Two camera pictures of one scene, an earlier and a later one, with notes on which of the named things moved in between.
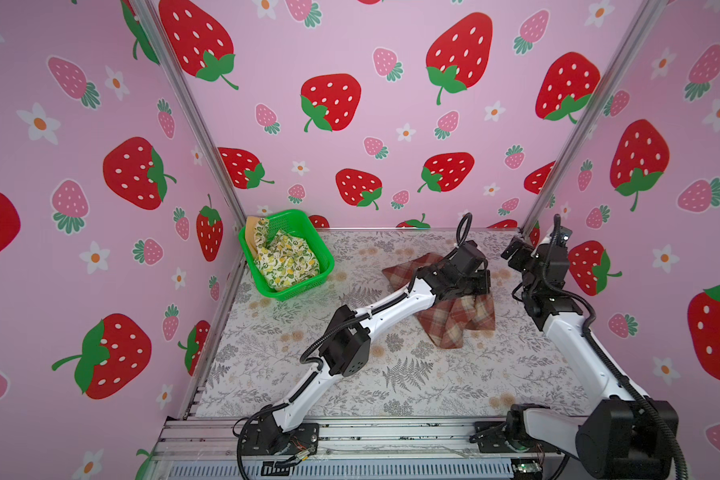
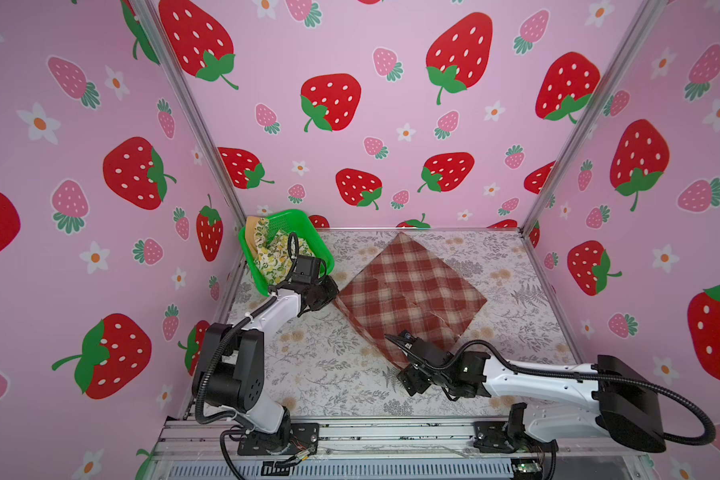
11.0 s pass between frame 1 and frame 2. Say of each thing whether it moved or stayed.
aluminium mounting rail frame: stayed
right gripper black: moved
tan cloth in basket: stayed
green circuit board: stayed
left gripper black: moved
